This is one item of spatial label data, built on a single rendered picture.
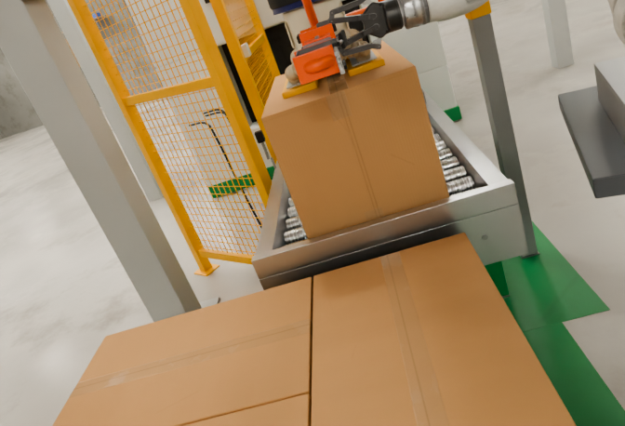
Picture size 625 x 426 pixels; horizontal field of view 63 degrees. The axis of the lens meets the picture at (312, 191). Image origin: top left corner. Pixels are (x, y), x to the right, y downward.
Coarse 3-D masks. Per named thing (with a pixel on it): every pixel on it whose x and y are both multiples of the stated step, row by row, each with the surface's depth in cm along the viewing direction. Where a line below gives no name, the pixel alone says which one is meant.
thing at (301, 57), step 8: (328, 40) 95; (304, 48) 96; (312, 48) 92; (320, 48) 89; (328, 48) 89; (296, 56) 90; (304, 56) 89; (312, 56) 89; (320, 56) 89; (296, 64) 90; (304, 64) 90; (336, 64) 90; (304, 72) 90; (320, 72) 90; (328, 72) 90; (336, 72) 90; (304, 80) 91; (312, 80) 91
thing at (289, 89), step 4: (316, 80) 142; (288, 84) 145; (296, 84) 141; (308, 84) 138; (312, 84) 138; (316, 84) 138; (284, 88) 144; (288, 88) 141; (292, 88) 139; (296, 88) 139; (300, 88) 139; (304, 88) 139; (308, 88) 139; (312, 88) 139; (284, 92) 139; (288, 92) 139; (292, 92) 139; (296, 92) 139; (300, 92) 139; (284, 96) 139; (288, 96) 139
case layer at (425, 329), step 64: (384, 256) 128; (448, 256) 119; (192, 320) 131; (256, 320) 121; (320, 320) 113; (384, 320) 106; (448, 320) 99; (512, 320) 93; (128, 384) 115; (192, 384) 108; (256, 384) 101; (320, 384) 95; (384, 384) 90; (448, 384) 85; (512, 384) 81
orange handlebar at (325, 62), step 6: (354, 12) 150; (360, 12) 150; (318, 36) 116; (324, 36) 113; (330, 36) 118; (306, 42) 114; (312, 42) 113; (312, 60) 89; (318, 60) 88; (324, 60) 88; (330, 60) 88; (306, 66) 89; (312, 66) 88; (318, 66) 88; (324, 66) 88; (330, 66) 89; (306, 72) 90; (312, 72) 89
